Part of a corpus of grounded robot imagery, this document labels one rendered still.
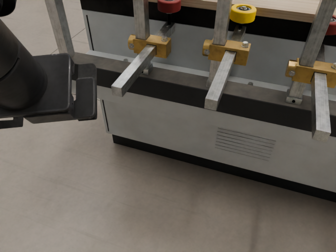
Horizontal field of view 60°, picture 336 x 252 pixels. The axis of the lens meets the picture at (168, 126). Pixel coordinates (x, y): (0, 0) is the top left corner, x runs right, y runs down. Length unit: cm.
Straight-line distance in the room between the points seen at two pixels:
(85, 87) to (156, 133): 121
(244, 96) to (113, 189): 89
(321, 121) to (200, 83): 42
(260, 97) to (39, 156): 130
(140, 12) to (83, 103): 65
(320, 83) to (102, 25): 86
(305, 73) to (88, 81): 69
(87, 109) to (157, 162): 134
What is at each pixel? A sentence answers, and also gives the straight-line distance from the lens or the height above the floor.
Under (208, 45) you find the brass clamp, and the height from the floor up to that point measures 84.
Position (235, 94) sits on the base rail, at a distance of 96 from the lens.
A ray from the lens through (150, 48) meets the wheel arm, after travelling 94.
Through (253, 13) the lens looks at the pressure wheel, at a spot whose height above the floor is 90.
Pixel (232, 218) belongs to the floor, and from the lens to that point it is 148.
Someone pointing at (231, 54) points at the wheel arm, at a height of 84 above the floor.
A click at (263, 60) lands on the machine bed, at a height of 71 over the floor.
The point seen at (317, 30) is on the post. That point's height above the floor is 93.
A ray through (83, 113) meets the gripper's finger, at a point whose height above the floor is 106.
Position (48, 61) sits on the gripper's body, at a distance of 34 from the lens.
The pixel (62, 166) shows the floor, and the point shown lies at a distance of 173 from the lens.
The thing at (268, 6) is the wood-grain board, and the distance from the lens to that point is 107.
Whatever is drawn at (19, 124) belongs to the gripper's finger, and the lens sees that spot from 43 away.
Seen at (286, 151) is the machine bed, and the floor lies 29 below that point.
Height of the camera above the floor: 125
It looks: 42 degrees down
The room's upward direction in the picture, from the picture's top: straight up
